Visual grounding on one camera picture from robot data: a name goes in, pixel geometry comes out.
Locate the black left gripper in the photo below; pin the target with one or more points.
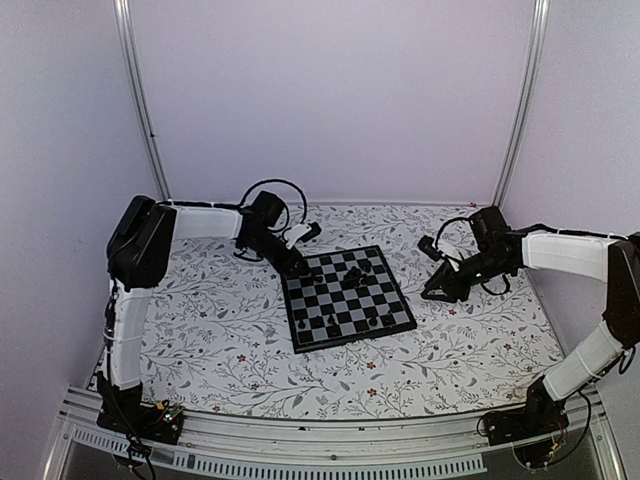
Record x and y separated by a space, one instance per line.
285 267

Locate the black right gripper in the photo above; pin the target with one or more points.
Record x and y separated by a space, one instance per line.
449 282

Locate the black silver chess board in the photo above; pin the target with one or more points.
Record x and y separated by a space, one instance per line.
320 294

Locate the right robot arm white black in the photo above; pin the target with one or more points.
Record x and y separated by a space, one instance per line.
590 278

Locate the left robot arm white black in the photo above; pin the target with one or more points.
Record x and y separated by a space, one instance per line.
138 254

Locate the floral patterned table mat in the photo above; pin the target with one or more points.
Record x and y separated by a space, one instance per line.
220 332

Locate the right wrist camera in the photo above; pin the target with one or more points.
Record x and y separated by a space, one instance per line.
438 249

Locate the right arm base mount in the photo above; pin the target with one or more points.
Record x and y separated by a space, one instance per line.
512 425

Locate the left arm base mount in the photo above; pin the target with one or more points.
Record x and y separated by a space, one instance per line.
162 422

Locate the right aluminium frame post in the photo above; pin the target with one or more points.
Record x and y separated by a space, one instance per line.
533 57

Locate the aluminium frame post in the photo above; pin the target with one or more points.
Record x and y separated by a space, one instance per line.
125 30
533 57

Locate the front aluminium rail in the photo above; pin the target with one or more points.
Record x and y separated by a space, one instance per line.
215 446

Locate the left aluminium frame post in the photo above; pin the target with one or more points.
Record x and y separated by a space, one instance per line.
125 30

